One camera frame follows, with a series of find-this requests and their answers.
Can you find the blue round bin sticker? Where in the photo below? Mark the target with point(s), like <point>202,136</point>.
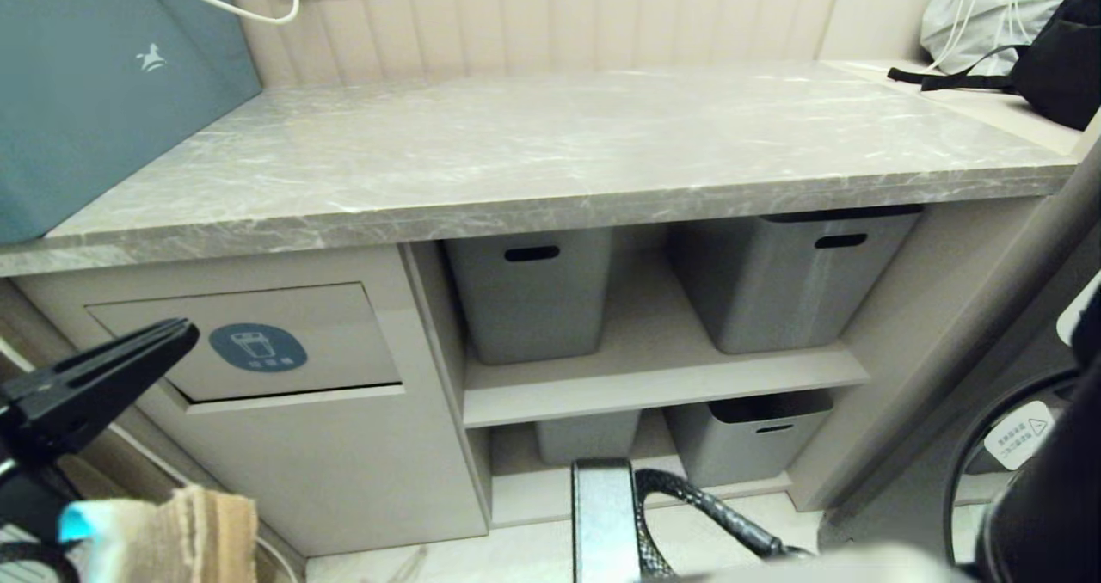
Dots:
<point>258,346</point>

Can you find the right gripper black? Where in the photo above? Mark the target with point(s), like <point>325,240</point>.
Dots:
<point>605,523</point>

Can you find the beige trash flap door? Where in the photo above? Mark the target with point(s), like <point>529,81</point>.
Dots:
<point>344,334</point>

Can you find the small blue-edged cardboard scrap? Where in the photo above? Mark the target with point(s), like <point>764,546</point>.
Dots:
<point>189,540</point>

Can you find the black backpack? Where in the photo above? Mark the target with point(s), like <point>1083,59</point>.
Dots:
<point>1067,65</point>

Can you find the dark grey washing machine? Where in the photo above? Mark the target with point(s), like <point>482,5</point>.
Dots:
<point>929,480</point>

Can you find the narrow grey storage bin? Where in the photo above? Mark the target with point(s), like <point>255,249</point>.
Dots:
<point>532,306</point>
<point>587,432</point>

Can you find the round glass washer door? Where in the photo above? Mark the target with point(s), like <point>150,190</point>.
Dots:
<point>963,480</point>

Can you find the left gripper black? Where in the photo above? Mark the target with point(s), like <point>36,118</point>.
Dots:
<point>30,497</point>

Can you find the beige shelf board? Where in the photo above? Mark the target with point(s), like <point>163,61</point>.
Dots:
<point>602,383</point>

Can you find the beige cabinet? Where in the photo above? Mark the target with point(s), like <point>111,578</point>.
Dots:
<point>344,480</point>

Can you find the white washer panel label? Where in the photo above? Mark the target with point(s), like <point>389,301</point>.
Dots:
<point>1071,321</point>

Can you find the white warning sticker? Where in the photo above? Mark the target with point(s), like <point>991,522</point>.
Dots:
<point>1019,435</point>

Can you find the wide grey storage bin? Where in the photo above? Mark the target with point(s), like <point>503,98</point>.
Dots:
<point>774,289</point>
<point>747,450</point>

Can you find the light grey fabric bag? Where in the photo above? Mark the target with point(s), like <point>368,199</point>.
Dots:
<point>989,14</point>

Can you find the teal box with horse logo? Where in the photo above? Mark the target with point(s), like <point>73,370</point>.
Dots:
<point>103,119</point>

